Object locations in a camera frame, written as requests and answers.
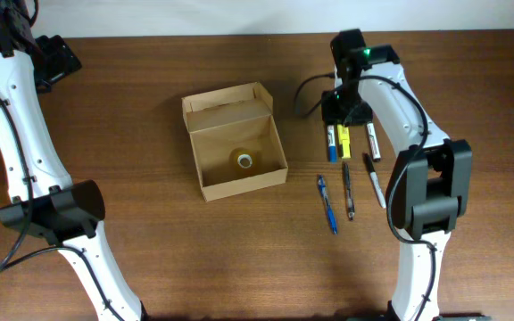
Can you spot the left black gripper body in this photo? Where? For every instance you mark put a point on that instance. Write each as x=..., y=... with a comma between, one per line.
x=53, y=61

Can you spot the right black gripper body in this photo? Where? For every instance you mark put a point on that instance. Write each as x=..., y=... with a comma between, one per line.
x=344, y=106

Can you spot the yellow highlighter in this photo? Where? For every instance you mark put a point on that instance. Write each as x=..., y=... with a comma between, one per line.
x=344, y=141

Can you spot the black whiteboard marker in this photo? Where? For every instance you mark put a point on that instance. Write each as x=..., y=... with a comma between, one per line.
x=373, y=142

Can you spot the blue whiteboard marker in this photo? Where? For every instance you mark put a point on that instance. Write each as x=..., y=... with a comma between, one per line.
x=331, y=144

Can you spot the blue ballpoint pen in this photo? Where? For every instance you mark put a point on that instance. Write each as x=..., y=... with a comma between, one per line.
x=330, y=213

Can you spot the black thin permanent marker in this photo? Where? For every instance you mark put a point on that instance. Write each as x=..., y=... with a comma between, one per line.
x=374, y=180

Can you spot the black ballpoint pen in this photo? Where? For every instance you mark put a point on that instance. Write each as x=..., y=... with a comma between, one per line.
x=348, y=192

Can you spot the yellow tape roll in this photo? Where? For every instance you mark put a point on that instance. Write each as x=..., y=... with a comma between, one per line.
x=245, y=161

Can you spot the brown cardboard box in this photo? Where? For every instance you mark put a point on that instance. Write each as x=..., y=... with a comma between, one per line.
x=222, y=120

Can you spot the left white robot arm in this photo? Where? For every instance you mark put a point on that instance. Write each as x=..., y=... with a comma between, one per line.
x=49, y=211

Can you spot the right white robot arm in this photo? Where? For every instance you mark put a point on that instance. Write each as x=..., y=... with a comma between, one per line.
x=428, y=187

